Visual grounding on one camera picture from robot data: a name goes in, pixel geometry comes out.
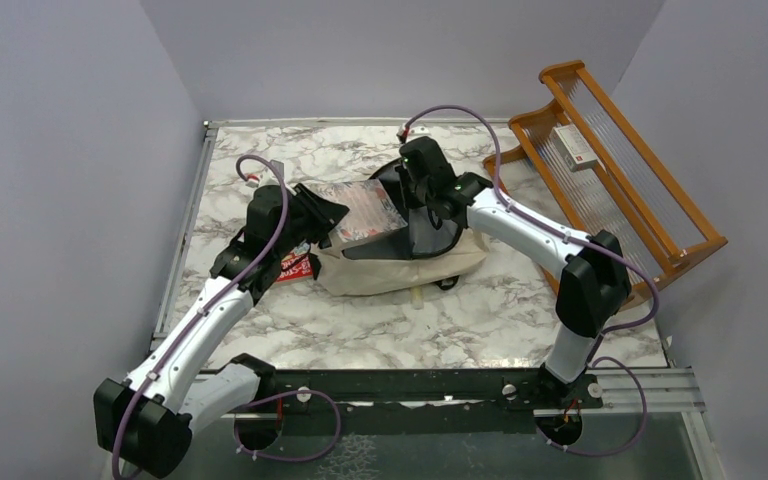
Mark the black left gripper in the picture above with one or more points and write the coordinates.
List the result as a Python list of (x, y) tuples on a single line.
[(324, 212)]

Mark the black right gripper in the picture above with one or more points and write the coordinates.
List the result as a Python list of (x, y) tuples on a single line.
[(411, 202)]

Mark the red cover book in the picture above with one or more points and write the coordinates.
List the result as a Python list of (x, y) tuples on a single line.
[(296, 266)]

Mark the floral cover book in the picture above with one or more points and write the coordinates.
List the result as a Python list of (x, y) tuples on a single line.
[(372, 213)]

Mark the cream canvas backpack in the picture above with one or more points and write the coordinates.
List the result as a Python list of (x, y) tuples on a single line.
[(416, 255)]

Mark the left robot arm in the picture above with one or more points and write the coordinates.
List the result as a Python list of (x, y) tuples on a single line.
[(150, 418)]

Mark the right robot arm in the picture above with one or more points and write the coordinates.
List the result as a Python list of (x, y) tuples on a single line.
[(593, 282)]

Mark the small white red box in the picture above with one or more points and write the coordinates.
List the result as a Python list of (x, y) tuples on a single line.
[(573, 148)]

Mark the wooden rack with clear slats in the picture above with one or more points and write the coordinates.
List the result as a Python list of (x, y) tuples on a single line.
[(629, 191)]

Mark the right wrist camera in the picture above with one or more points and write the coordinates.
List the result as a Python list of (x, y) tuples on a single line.
[(408, 133)]

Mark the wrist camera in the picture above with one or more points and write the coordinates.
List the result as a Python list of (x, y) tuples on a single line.
[(265, 178), (408, 133)]

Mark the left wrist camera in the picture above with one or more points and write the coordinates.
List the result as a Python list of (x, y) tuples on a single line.
[(265, 178)]

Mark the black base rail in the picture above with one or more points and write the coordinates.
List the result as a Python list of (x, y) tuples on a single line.
[(312, 402)]

